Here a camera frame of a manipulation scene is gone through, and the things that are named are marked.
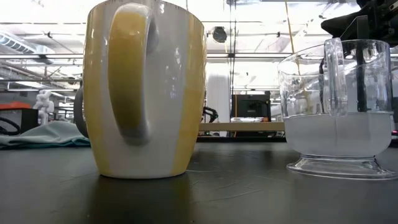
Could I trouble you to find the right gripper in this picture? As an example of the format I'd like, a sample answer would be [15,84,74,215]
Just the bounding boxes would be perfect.
[321,0,398,47]

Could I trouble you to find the clear footed glass cup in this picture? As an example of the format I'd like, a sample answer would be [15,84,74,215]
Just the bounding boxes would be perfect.
[277,37,398,182]

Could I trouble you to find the yellow and white mug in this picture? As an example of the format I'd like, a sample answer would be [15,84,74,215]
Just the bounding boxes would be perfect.
[82,0,208,180]

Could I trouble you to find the round black ceiling device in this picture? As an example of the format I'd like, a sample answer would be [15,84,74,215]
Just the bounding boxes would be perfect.
[211,26,228,44]

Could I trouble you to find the black machine box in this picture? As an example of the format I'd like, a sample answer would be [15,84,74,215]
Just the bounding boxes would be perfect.
[230,91,272,123]

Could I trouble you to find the white column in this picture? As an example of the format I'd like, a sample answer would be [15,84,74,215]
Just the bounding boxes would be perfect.
[206,73,232,138]

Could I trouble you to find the black background machine part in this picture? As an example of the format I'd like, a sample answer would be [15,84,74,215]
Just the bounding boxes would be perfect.
[201,106,219,124]

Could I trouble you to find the white robot figure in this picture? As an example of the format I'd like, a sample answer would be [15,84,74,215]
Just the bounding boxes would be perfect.
[32,89,55,126]

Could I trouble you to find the teal cloth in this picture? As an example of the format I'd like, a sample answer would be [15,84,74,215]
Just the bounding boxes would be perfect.
[0,120,91,149]

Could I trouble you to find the orange-topped black box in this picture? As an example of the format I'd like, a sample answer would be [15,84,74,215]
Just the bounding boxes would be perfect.
[0,101,40,135]

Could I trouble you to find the black hose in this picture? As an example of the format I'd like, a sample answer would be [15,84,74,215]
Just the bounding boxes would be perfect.
[0,116,21,136]

